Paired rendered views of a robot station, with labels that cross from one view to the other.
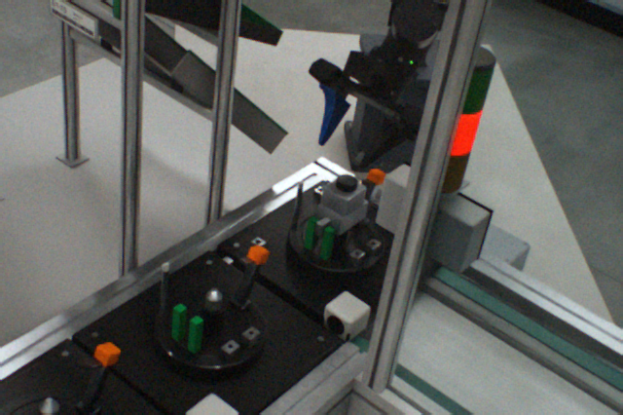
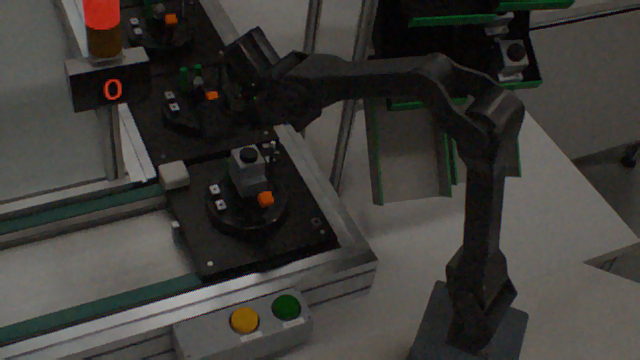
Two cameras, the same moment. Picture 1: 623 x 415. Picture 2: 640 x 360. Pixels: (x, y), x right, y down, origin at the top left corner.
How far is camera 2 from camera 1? 1.77 m
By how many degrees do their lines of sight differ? 78
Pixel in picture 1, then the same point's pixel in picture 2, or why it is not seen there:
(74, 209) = not seen: hidden behind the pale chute
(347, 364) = (140, 170)
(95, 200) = not seen: hidden behind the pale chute
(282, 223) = (290, 187)
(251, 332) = (174, 106)
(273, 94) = (564, 341)
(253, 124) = (372, 157)
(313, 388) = (132, 145)
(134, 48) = not seen: outside the picture
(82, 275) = (333, 132)
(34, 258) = (359, 117)
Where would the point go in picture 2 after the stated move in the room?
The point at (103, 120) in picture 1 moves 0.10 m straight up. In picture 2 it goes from (523, 197) to (538, 163)
